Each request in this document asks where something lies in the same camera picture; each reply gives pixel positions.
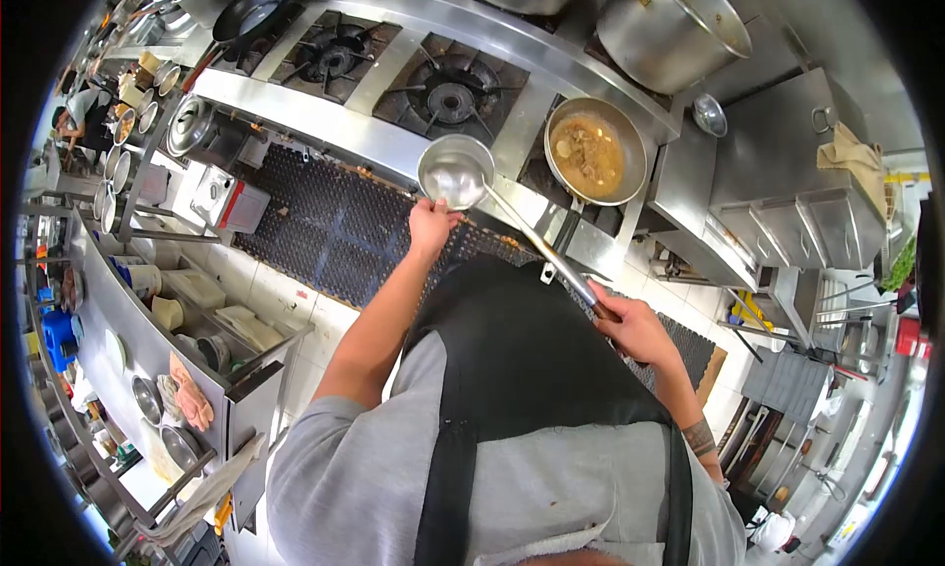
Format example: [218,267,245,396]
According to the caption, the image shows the person's body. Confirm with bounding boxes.
[266,256,748,566]

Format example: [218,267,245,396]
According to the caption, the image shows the small steel ladle bowl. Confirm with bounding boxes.
[692,93,729,139]

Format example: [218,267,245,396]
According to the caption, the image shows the round steel lid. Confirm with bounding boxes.
[165,95,216,159]

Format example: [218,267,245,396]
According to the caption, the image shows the large steel stock pot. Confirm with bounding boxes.
[596,0,755,96]

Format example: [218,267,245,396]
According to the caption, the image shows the person's right thumb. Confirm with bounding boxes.
[586,280,627,317]

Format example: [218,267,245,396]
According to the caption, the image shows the steel wire rack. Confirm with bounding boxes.
[719,266,918,391]

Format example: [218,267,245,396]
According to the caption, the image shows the long steel ladle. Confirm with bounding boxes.
[417,133,623,325]

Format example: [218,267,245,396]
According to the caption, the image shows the steel prep table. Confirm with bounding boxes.
[22,197,316,546]

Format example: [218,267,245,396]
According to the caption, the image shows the white hanging cloth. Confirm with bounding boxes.
[136,433,267,549]

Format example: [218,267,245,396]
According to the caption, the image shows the steel counter cabinet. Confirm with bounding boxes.
[650,67,888,294]

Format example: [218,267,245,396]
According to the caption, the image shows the steel pan with brown curry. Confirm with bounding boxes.
[539,96,649,285]

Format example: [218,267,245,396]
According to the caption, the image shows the person's right fingers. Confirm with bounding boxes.
[594,316,633,359]

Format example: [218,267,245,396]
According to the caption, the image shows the beige cloth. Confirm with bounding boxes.
[815,121,887,214]

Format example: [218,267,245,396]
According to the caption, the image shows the black rubber floor mat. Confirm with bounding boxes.
[232,144,719,399]

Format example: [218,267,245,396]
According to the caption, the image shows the person's left fingers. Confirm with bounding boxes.
[418,198,465,223]

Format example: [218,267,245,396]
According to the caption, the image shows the person's left hand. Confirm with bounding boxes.
[408,198,465,263]

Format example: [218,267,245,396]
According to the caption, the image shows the steel gas stove range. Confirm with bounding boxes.
[181,0,685,283]

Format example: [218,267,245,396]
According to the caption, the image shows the row of steel condiment pots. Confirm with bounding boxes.
[92,60,183,236]

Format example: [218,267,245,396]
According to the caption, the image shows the wide steel bowl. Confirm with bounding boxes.
[159,425,205,473]

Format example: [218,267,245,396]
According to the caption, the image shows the steel box with red label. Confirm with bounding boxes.
[189,163,273,235]

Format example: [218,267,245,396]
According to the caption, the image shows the blue plastic container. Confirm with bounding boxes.
[40,311,80,376]

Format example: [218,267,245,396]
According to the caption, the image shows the person's right hand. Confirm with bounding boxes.
[586,280,682,369]

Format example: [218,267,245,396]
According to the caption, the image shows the orange cloth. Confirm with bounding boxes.
[167,351,216,433]

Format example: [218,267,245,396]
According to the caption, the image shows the black wok pan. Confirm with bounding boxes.
[181,0,293,94]

